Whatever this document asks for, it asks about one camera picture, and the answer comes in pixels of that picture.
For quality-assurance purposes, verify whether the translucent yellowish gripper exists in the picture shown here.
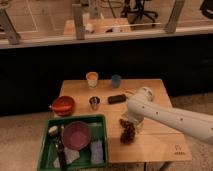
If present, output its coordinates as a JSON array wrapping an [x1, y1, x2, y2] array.
[[122, 113, 144, 133]]

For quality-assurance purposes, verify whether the dark grape bunch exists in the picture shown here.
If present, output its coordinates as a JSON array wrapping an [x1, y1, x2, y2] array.
[[120, 119, 136, 144]]

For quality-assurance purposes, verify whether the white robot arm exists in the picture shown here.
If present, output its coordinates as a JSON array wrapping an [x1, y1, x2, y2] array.
[[125, 87, 213, 146]]

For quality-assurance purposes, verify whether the black rectangular sponge block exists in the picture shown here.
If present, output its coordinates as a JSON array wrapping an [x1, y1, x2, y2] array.
[[108, 94, 126, 104]]

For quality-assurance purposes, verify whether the yellow banana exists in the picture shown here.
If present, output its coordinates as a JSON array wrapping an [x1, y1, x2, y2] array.
[[124, 90, 135, 98]]

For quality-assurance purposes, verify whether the blue grey sponge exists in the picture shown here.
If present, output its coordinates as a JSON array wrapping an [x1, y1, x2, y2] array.
[[90, 140, 104, 164]]

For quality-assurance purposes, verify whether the small steel cup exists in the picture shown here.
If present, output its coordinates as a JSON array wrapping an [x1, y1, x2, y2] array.
[[89, 96, 100, 110]]

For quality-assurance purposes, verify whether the blue cup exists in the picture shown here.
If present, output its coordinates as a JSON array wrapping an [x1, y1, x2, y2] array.
[[110, 75, 122, 88]]

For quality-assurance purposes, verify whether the purple bowl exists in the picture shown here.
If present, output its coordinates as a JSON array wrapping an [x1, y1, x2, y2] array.
[[62, 121, 91, 151]]

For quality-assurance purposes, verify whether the green plastic bin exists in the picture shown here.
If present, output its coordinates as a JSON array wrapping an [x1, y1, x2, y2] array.
[[37, 114, 108, 171]]

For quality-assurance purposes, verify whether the grey cloth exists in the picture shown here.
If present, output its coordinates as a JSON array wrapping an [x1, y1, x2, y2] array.
[[53, 148, 80, 168]]

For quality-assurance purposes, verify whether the red bowl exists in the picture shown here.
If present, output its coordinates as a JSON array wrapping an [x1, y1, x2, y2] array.
[[50, 96, 75, 116]]

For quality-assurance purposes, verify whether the black office chair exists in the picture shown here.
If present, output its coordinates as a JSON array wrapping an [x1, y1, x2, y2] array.
[[121, 0, 158, 26]]

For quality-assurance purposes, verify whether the black handled utensil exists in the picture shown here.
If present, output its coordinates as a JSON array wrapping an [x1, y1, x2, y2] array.
[[48, 126, 67, 171]]

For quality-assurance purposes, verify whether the right metal post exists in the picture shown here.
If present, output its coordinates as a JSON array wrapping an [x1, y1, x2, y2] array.
[[164, 0, 185, 34]]

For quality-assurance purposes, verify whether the metal post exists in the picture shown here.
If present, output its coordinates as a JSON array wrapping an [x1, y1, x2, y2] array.
[[0, 9, 20, 45], [164, 0, 185, 34], [72, 4, 85, 40]]

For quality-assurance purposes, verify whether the middle metal post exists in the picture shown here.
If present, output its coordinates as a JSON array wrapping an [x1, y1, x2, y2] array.
[[72, 4, 85, 40]]

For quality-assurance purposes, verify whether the left metal post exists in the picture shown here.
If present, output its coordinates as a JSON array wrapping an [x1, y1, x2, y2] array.
[[0, 9, 20, 45]]

